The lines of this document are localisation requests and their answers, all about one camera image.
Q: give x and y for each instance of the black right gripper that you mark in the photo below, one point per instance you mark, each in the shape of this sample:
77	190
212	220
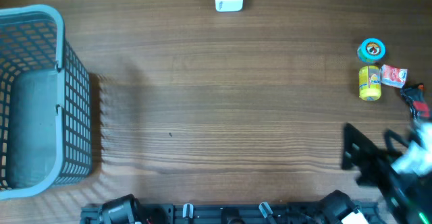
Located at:
382	163

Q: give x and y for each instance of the yellow cylindrical container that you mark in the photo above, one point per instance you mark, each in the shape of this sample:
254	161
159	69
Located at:
369	83

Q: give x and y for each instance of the red silver foil packet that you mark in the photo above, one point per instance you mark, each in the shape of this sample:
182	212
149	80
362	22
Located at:
413	95

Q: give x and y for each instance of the red snack box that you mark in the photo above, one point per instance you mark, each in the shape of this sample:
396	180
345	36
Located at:
393	76

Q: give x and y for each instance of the teal tin can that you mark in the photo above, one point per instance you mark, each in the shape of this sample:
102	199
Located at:
371	50

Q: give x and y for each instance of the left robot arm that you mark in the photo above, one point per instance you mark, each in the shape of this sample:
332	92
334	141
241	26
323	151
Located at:
124	210

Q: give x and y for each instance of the grey plastic shopping basket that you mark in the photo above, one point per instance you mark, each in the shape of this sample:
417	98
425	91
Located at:
45	104

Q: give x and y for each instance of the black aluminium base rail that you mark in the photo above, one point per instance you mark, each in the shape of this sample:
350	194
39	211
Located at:
289	213

